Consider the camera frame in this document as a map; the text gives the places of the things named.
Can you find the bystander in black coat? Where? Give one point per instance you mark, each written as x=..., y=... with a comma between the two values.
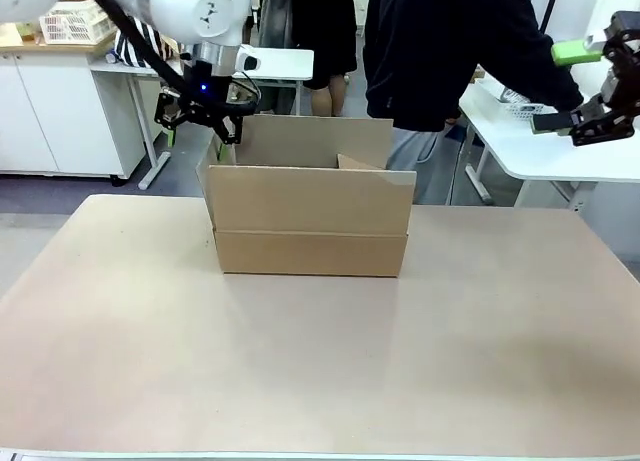
x=325, y=31

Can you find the white plastic crate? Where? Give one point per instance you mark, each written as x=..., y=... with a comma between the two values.
x=70, y=26

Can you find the person's left forearm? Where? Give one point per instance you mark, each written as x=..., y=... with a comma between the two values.
x=545, y=76

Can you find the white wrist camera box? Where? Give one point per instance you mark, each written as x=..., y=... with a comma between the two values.
x=249, y=60

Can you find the small white desk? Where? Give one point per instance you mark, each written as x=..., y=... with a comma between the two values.
x=280, y=63

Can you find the large white curved desk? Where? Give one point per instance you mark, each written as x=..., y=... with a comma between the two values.
x=520, y=151

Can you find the small white mesh basket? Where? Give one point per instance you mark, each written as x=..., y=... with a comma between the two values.
x=520, y=108

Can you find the person in black hoodie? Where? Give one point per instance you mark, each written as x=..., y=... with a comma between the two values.
x=425, y=56

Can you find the white cabinet with wooden top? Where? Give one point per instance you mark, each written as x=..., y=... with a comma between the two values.
x=40, y=111

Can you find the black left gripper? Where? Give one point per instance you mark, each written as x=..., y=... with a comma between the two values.
x=207, y=88

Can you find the small open cardboard box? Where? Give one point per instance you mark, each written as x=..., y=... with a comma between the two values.
x=172, y=48

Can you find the white panel board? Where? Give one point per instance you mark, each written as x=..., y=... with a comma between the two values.
x=605, y=6

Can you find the brown cardboard box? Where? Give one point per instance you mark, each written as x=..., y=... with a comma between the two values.
x=310, y=216

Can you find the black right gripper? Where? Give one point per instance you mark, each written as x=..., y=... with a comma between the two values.
x=627, y=81

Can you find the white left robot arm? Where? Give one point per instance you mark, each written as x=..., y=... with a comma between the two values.
x=165, y=6

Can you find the black stand pole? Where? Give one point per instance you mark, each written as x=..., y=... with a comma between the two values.
x=549, y=6

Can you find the gray long coat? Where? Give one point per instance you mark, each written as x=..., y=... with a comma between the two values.
x=275, y=31

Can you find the black white striped bag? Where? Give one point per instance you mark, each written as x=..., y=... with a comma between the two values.
x=127, y=51

